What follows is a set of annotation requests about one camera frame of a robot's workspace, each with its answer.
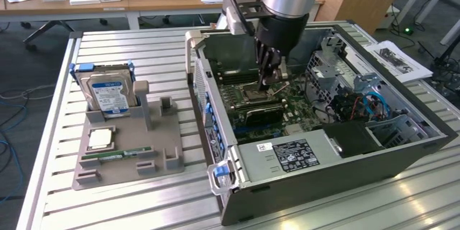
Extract graphics card with metal bracket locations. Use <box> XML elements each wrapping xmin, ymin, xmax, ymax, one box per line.
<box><xmin>236</xmin><ymin>102</ymin><xmax>286</xmax><ymax>127</ymax></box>

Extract grey parts rack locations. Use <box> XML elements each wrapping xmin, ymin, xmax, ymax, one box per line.
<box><xmin>71</xmin><ymin>80</ymin><xmax>187</xmax><ymax>192</ymax></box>

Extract printed paper stack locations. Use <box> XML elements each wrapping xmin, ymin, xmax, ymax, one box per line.
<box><xmin>364</xmin><ymin>40</ymin><xmax>435</xmax><ymax>84</ymax></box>

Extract silver CPU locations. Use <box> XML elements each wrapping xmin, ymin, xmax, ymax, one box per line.
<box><xmin>87</xmin><ymin>129</ymin><xmax>115</xmax><ymax>151</ymax></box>

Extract green RAM stick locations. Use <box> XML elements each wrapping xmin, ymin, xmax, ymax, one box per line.
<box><xmin>80</xmin><ymin>146</ymin><xmax>152</xmax><ymax>161</ymax></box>

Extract metal socket cover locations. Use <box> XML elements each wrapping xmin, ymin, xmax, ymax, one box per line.
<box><xmin>271</xmin><ymin>79</ymin><xmax>292</xmax><ymax>95</ymax></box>

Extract CPU socket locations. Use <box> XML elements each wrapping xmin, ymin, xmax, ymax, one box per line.
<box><xmin>240</xmin><ymin>81</ymin><xmax>276</xmax><ymax>104</ymax></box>

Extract hard disk in blue carrier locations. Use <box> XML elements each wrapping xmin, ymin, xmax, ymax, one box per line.
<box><xmin>68</xmin><ymin>61</ymin><xmax>135</xmax><ymax>85</ymax></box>

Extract metal disk bay cage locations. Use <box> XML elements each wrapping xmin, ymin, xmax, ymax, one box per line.
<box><xmin>306</xmin><ymin>49</ymin><xmax>360</xmax><ymax>101</ymax></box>

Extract silver chipset heatsink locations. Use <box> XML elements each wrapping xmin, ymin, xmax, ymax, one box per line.
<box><xmin>286</xmin><ymin>124</ymin><xmax>307</xmax><ymax>135</ymax></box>

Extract grey power supply unit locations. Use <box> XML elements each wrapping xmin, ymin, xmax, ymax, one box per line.
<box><xmin>236</xmin><ymin>129</ymin><xmax>343</xmax><ymax>184</ymax></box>

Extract wooden desk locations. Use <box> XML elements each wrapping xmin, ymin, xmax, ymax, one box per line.
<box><xmin>0</xmin><ymin>0</ymin><xmax>131</xmax><ymax>30</ymax></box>
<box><xmin>127</xmin><ymin>0</ymin><xmax>327</xmax><ymax>30</ymax></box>

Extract open grey PC case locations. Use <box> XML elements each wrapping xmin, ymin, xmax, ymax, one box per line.
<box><xmin>184</xmin><ymin>24</ymin><xmax>459</xmax><ymax>227</ymax></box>

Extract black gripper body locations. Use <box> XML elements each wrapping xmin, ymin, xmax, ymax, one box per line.
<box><xmin>254</xmin><ymin>14</ymin><xmax>310</xmax><ymax>53</ymax></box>

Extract perforated metal disk bay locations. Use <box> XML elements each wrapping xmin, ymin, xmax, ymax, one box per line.
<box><xmin>364</xmin><ymin>114</ymin><xmax>431</xmax><ymax>150</ymax></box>

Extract blue wire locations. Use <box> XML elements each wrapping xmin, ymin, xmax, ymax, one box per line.
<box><xmin>363</xmin><ymin>92</ymin><xmax>392</xmax><ymax>120</ymax></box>

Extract hard disk with blue label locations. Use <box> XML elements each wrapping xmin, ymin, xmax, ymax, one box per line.
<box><xmin>79</xmin><ymin>74</ymin><xmax>140</xmax><ymax>119</ymax></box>

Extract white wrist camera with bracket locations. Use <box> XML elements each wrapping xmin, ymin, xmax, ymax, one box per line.
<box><xmin>227</xmin><ymin>2</ymin><xmax>274</xmax><ymax>36</ymax></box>

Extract black power connector cluster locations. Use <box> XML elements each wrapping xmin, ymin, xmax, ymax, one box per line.
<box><xmin>328</xmin><ymin>94</ymin><xmax>356</xmax><ymax>122</ymax></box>

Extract black fan shroud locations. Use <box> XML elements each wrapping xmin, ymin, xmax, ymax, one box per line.
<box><xmin>322</xmin><ymin>121</ymin><xmax>384</xmax><ymax>158</ymax></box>

